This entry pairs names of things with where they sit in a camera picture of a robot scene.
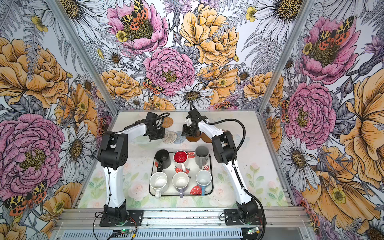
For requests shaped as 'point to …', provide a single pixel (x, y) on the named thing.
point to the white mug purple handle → (180, 181)
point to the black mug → (163, 158)
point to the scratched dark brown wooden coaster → (193, 139)
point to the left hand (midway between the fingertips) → (163, 139)
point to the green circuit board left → (122, 233)
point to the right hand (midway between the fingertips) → (182, 137)
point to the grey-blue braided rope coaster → (180, 139)
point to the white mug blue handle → (203, 179)
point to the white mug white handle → (158, 182)
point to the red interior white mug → (180, 159)
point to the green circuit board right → (255, 230)
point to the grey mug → (201, 155)
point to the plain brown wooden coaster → (206, 138)
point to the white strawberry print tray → (191, 168)
